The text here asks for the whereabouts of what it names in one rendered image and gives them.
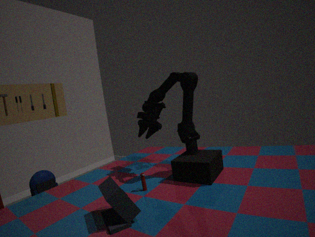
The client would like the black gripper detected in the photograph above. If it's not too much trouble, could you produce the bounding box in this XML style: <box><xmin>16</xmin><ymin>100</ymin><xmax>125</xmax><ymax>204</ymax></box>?
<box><xmin>138</xmin><ymin>111</ymin><xmax>162</xmax><ymax>139</ymax></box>

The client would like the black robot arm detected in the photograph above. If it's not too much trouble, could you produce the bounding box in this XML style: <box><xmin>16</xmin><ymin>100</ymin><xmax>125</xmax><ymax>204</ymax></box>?
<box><xmin>137</xmin><ymin>72</ymin><xmax>201</xmax><ymax>155</ymax></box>

